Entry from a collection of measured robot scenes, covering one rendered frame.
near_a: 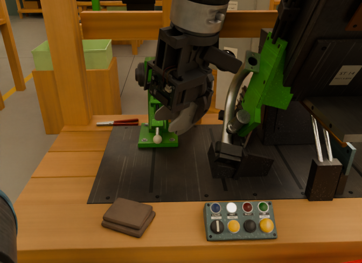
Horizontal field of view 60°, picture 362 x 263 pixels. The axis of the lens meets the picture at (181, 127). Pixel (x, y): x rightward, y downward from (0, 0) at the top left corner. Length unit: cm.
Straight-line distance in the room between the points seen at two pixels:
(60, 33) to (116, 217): 67
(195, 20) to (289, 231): 52
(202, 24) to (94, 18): 81
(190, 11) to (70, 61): 79
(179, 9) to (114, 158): 64
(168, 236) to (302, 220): 31
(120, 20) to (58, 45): 23
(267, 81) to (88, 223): 53
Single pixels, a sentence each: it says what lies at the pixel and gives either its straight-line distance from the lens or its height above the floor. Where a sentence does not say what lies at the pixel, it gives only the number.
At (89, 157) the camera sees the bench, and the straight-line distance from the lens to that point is 104.
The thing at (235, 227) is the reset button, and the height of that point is 93.
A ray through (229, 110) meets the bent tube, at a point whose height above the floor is 105.
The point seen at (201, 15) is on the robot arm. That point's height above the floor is 137.
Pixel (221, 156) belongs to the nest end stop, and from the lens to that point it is 84.
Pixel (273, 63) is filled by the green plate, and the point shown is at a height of 122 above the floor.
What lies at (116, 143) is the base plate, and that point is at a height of 90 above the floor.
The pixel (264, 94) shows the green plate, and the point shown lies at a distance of 78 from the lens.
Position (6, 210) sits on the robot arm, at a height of 113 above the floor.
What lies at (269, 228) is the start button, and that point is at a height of 93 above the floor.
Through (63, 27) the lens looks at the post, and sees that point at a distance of 114.
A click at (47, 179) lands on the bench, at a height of 88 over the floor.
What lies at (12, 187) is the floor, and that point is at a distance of 259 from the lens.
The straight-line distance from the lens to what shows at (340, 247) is 80.
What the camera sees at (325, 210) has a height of 90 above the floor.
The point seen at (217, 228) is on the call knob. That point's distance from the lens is 69.
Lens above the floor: 142
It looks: 27 degrees down
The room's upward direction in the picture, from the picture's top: straight up
